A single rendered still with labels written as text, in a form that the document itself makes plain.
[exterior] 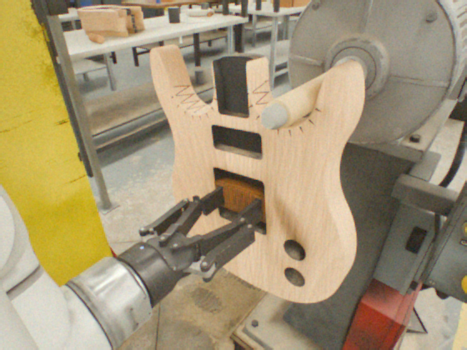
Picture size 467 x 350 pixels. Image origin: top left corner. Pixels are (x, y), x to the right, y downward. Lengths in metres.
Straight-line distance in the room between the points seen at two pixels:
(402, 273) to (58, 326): 0.79
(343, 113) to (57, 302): 0.34
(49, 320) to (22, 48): 0.87
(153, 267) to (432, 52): 0.44
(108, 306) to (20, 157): 0.86
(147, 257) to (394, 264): 0.68
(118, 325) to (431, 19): 0.50
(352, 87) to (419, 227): 0.53
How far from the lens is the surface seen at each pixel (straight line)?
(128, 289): 0.37
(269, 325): 1.27
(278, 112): 0.33
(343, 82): 0.36
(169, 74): 0.53
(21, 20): 1.11
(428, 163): 0.76
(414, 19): 0.50
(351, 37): 0.52
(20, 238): 0.33
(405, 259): 0.91
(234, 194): 0.51
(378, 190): 0.78
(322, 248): 0.47
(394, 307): 1.01
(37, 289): 0.35
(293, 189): 0.44
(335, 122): 0.38
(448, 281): 0.64
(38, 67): 1.13
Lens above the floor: 1.39
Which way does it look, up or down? 34 degrees down
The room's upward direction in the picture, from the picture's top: straight up
